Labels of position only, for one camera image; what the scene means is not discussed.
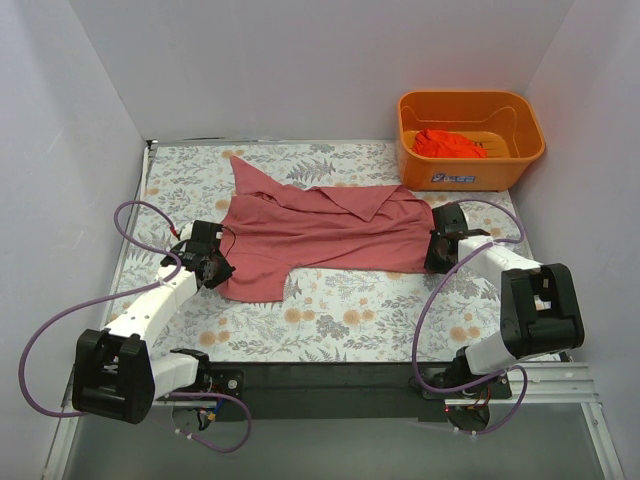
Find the pink t shirt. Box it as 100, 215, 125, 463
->
217, 156, 434, 303

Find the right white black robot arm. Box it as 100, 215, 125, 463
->
411, 201, 585, 398

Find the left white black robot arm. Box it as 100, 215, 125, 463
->
72, 221, 235, 424

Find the orange t shirt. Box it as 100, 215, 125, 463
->
412, 129, 488, 159

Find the orange plastic basket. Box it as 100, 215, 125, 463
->
396, 90, 545, 191

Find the floral patterned table mat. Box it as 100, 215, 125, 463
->
118, 142, 500, 362

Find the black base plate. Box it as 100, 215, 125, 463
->
199, 360, 514, 431

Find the aluminium rail frame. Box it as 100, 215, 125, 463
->
50, 362, 625, 479

